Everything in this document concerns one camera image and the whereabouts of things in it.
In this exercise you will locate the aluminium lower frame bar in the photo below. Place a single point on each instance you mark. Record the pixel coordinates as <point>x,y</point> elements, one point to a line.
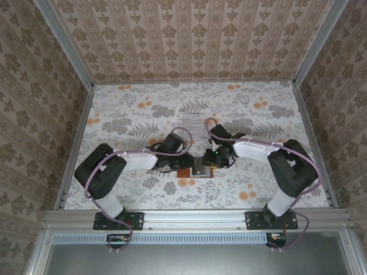
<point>40,257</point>
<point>356,257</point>

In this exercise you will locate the floral patterned table cover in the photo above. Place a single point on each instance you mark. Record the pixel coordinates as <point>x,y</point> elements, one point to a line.
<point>229,100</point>

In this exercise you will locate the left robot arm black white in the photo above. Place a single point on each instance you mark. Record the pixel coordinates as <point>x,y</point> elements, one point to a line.
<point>109,174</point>

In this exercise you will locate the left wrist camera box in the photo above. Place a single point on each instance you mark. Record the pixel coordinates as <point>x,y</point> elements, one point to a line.
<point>173,142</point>

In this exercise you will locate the black connector board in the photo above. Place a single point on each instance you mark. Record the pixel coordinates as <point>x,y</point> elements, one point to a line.
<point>275,239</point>
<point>116,239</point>

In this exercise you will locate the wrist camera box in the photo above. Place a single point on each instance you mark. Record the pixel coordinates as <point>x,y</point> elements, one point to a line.
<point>220,131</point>
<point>173,142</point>

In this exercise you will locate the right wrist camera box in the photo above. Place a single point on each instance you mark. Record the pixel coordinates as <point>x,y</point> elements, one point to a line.
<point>220,131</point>

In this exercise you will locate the long aluminium base rail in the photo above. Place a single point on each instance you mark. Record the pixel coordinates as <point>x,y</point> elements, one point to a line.
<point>195,219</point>

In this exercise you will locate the brown leather card holder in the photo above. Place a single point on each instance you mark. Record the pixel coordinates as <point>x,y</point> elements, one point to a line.
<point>185,173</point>

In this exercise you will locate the aluminium frame post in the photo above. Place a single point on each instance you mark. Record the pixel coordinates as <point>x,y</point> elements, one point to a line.
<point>69,46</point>
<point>318,43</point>

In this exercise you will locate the grey sheet metal panel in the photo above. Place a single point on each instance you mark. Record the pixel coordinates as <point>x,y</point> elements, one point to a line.
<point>195,260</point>

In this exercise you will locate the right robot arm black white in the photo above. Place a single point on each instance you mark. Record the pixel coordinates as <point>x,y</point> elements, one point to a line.
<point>292,172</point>

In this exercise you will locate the aluminium side rail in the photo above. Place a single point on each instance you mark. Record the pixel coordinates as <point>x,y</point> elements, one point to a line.
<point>80,129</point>
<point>310,129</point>

